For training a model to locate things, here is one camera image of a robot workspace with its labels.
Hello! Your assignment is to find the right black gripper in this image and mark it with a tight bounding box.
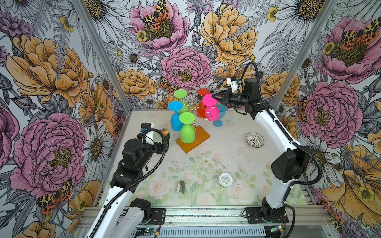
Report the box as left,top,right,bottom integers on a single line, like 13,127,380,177
212,87,250,109

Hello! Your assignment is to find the light blue wine glass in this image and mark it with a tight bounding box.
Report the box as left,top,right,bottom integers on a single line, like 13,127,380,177
213,104,227,128

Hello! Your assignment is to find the magenta wine glass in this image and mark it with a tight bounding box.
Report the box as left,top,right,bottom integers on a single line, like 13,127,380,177
202,94,219,122

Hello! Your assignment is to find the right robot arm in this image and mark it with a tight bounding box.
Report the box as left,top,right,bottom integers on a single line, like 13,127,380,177
211,72,323,238

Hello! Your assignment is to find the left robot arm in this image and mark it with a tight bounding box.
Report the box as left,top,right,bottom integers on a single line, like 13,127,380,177
85,123,170,238

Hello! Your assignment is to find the red wine glass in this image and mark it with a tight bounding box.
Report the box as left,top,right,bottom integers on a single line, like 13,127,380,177
196,88,210,120

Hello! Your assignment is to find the front green wine glass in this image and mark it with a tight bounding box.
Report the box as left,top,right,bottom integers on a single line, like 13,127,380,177
180,112,195,144

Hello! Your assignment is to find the green wine glass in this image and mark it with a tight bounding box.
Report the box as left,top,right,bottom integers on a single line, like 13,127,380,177
180,112,195,144
174,89,190,114

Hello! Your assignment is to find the back green wine glass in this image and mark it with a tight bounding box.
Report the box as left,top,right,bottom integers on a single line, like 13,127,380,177
174,89,190,114

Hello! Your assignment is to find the orange wooden rack base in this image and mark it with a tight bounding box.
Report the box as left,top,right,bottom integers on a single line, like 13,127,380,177
176,126,210,154

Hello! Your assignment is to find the cyan wine glass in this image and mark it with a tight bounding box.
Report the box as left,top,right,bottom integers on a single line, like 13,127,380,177
168,101,184,131

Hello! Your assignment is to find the clear dish with candies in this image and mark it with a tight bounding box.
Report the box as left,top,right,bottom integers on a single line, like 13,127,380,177
161,129,169,136

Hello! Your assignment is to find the small grey key fob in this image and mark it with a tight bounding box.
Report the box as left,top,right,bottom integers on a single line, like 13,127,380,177
176,180,185,194

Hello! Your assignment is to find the white mesh sink strainer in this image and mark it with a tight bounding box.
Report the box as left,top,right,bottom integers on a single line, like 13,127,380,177
246,132,265,148

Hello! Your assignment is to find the white round jar lid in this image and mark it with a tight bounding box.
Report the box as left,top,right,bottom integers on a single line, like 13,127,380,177
218,173,233,187

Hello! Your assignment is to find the gold wire glass rack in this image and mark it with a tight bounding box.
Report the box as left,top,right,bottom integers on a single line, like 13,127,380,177
188,105,198,128

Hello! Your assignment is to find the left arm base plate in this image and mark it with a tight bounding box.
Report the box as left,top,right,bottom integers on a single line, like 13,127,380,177
140,208,166,225

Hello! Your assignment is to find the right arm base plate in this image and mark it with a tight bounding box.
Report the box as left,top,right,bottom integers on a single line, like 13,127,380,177
242,207,289,224

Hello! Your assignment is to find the aluminium front rail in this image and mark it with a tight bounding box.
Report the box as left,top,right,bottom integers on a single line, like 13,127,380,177
74,205,337,238

